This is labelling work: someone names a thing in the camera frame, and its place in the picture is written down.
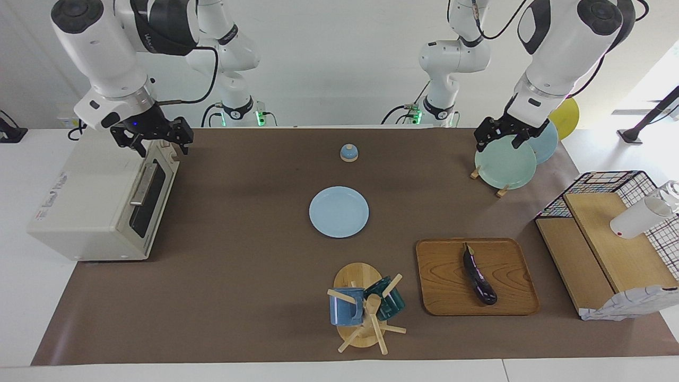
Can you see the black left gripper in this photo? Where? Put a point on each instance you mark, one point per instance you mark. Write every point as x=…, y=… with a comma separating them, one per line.
x=506, y=124

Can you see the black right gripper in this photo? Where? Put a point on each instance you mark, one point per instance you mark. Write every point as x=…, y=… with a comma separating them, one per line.
x=154, y=127

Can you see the cream toaster oven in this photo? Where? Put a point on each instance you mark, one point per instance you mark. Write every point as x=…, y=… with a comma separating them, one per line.
x=90, y=196

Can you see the dark purple eggplant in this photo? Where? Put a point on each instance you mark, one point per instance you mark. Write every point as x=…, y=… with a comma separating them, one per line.
x=477, y=278

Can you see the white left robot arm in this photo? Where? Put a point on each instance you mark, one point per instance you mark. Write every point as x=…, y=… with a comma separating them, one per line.
x=562, y=48

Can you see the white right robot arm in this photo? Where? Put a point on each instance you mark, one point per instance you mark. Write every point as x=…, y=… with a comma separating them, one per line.
x=101, y=48

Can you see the pale green racked plate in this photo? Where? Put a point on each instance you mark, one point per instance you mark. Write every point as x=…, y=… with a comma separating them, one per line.
x=504, y=164

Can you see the wooden plate rack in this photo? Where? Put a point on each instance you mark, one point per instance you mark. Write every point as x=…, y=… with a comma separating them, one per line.
x=475, y=172

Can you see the light blue racked plate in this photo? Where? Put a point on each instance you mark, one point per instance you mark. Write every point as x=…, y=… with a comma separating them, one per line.
x=546, y=146

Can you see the yellow racked plate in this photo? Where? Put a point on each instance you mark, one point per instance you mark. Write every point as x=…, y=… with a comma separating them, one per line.
x=566, y=116

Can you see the black stand with pole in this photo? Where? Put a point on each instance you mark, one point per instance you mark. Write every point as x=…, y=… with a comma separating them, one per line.
x=634, y=133

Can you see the brown table mat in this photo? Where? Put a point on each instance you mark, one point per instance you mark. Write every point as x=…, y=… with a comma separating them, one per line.
x=238, y=265

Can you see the wooden step shelf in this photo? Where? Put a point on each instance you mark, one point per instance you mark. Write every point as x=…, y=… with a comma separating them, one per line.
x=594, y=254

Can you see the wooden serving tray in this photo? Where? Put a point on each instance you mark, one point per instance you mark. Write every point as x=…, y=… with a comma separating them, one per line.
x=445, y=281

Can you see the small blue call bell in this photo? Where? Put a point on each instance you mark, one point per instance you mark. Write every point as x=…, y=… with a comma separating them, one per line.
x=349, y=154

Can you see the black desk clamp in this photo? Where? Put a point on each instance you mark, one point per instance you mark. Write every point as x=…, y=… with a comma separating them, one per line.
x=10, y=132

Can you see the white cup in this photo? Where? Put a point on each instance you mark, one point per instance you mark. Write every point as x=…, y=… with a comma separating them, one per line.
x=636, y=220

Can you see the dark green ceramic mug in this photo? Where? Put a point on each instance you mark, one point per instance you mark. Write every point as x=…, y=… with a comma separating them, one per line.
x=392, y=305

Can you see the wooden mug tree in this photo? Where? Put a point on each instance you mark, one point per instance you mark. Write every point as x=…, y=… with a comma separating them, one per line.
x=356, y=276

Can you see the white patterned cloth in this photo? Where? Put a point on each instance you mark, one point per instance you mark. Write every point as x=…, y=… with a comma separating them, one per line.
x=626, y=305

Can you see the blue ceramic mug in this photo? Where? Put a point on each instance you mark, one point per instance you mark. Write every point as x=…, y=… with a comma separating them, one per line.
x=345, y=313

